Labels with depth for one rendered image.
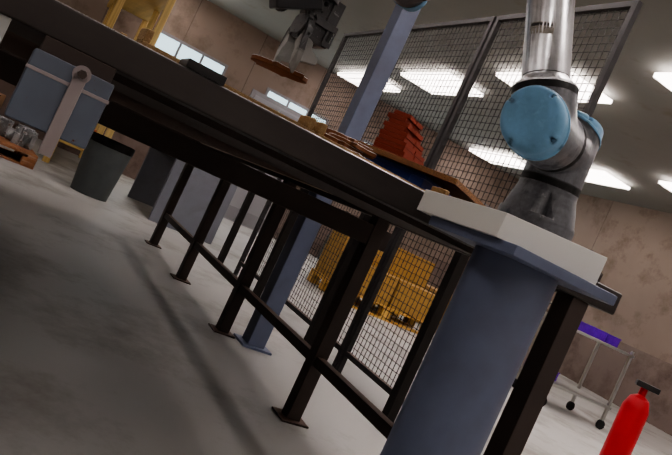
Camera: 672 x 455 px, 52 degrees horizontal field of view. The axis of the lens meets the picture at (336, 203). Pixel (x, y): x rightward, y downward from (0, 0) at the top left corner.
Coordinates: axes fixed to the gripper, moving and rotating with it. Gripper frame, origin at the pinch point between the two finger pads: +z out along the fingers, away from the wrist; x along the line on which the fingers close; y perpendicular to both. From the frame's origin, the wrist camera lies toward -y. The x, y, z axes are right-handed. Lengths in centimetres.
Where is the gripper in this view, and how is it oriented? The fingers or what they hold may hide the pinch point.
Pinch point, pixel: (280, 67)
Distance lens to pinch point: 159.8
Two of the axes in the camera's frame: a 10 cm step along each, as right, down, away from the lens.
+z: -4.4, 9.0, -0.2
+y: 7.8, 3.9, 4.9
